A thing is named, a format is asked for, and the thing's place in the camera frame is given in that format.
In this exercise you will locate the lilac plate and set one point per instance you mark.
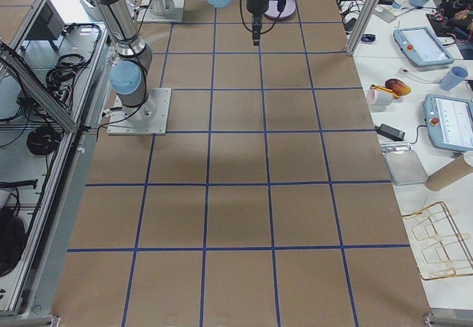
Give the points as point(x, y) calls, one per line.
point(273, 13)

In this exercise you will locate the pink cup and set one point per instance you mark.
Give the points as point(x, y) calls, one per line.
point(379, 98)

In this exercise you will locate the paper cup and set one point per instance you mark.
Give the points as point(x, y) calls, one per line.
point(399, 4)

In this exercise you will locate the light blue plastic cup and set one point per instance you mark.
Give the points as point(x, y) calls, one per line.
point(454, 76)

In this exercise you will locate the red brown toy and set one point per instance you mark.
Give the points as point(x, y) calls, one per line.
point(398, 86)

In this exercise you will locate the upper blue teach pendant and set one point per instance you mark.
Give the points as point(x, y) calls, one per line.
point(422, 47)

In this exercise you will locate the blue teach pendant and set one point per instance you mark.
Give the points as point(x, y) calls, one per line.
point(422, 47)
point(449, 122)

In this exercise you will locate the black power adapter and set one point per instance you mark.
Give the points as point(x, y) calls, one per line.
point(390, 132)

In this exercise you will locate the metal tin box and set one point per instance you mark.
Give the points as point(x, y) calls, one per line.
point(403, 163)

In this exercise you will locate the lower blue teach pendant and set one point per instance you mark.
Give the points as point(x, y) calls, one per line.
point(449, 122)

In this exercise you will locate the cardboard tube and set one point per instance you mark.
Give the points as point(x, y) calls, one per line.
point(455, 170)

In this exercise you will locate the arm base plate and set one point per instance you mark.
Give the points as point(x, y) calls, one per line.
point(161, 11)
point(151, 118)

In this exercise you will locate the aluminium frame post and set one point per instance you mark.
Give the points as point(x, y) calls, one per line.
point(360, 25)

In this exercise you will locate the gold wire rack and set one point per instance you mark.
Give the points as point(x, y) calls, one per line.
point(441, 249)

